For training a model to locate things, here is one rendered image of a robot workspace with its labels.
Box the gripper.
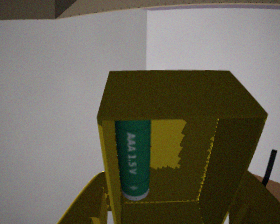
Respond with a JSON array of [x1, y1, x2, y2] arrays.
[[57, 170, 280, 224]]

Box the yellow box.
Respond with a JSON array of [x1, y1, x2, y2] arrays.
[[97, 70, 268, 224]]

